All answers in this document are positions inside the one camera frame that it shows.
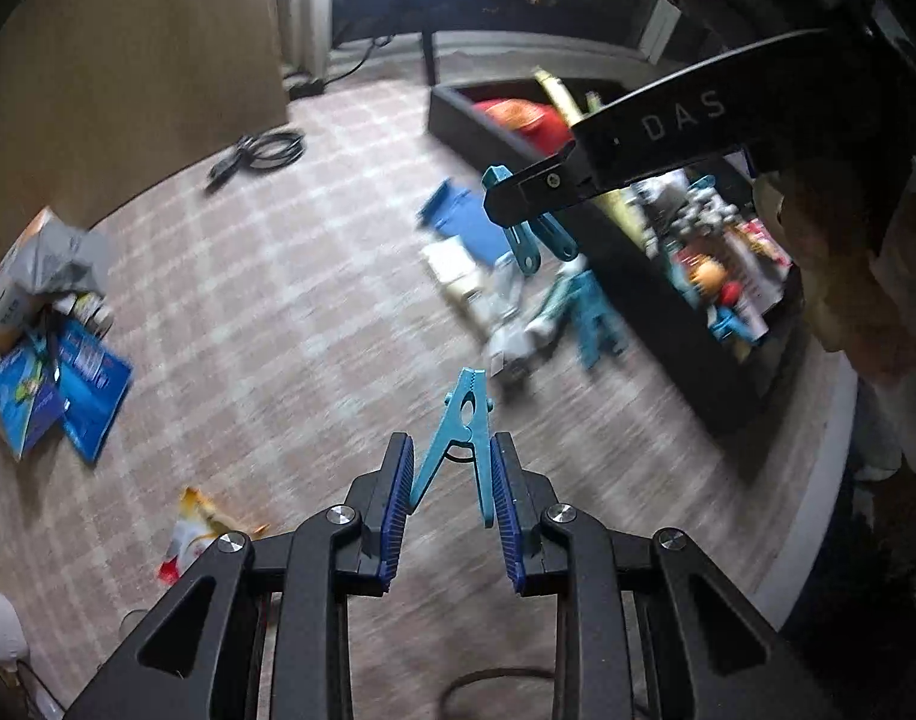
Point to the white curtain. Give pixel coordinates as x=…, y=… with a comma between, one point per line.
x=304, y=0

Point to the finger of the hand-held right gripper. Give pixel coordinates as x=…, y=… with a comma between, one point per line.
x=540, y=187

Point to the brown cardboard board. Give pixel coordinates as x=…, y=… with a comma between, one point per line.
x=128, y=52

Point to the blue box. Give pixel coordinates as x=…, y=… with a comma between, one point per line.
x=465, y=221

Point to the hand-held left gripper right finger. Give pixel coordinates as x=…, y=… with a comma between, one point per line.
x=507, y=517

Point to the black power strip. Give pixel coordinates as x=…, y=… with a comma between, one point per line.
x=304, y=86

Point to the teal clothespin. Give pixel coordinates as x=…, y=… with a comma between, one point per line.
x=525, y=244
x=597, y=315
x=469, y=405

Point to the white wall box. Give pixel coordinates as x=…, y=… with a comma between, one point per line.
x=660, y=26

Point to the long yellow packet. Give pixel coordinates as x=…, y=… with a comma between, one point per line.
x=559, y=94

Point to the orange snack packet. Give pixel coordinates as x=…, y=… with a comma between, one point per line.
x=192, y=532

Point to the black table leg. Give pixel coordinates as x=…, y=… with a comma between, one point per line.
x=428, y=52

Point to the small white bottles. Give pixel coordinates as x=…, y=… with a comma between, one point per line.
x=90, y=311

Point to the grey plastic bag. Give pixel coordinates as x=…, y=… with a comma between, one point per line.
x=60, y=255

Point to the blue printed packet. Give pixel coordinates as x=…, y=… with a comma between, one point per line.
x=90, y=382
x=19, y=397

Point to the person's right hand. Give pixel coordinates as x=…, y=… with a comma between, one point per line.
x=841, y=300

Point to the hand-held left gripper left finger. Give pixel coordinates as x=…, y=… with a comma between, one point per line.
x=398, y=510

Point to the green and white tube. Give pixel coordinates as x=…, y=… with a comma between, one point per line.
x=552, y=304

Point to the red fabric pouch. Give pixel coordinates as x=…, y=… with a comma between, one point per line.
x=525, y=124

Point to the small white box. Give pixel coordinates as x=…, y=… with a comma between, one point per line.
x=447, y=259

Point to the black rectangular container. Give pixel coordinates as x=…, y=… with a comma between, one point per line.
x=653, y=292

